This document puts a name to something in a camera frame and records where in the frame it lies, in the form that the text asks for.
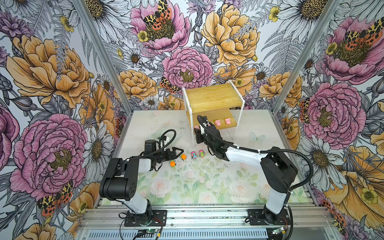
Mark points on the wooden two-tier shelf white frame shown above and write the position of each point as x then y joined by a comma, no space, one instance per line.
217,102

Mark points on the aluminium corner post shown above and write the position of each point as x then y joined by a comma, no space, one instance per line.
92,32
322,24

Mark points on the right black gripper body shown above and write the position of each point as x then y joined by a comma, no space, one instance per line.
201,138

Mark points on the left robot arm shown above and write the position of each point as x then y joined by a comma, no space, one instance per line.
121,177

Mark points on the green circuit board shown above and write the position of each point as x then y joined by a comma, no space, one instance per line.
276,231
149,233

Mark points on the left aluminium corner post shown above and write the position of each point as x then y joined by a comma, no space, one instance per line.
92,32

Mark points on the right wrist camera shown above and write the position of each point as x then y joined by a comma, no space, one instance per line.
203,129

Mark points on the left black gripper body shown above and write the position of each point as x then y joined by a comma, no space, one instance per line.
162,156

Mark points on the pink toy car blue windows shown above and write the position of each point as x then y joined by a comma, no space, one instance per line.
193,154

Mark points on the aluminium front rail frame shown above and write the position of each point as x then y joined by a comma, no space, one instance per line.
215,222

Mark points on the green circuit board left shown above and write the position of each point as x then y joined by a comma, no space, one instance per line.
149,233

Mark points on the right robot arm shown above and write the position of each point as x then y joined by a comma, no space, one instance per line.
278,169

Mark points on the right aluminium corner post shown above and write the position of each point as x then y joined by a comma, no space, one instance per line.
322,24

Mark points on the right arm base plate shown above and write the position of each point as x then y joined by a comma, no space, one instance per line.
267,217

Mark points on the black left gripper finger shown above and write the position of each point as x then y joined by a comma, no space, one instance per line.
178,157
175,149

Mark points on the green orange toy car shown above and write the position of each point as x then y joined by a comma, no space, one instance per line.
172,163

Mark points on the green circuit board right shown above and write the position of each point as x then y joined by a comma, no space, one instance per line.
276,231

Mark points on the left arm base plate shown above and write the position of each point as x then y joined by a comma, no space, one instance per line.
154,218

